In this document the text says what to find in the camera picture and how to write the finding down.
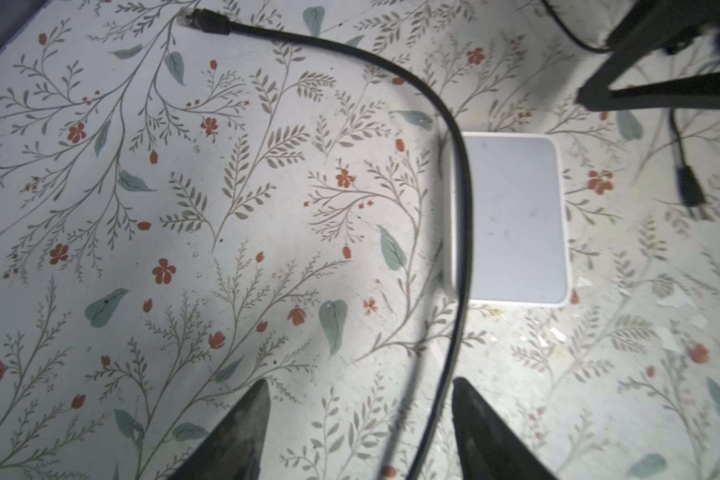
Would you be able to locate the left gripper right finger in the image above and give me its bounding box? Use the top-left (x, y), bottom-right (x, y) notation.
top-left (451, 377), bottom-right (556, 480)

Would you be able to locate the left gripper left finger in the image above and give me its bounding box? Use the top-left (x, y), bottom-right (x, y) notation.
top-left (170, 379), bottom-right (271, 480)

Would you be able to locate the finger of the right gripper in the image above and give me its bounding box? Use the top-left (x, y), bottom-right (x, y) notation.
top-left (576, 1), bottom-right (720, 112)

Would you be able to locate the white network switch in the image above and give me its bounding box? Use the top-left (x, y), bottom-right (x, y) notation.
top-left (462, 132), bottom-right (572, 307)

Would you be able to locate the long black ethernet cable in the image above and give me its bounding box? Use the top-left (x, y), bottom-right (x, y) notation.
top-left (176, 7), bottom-right (475, 480)

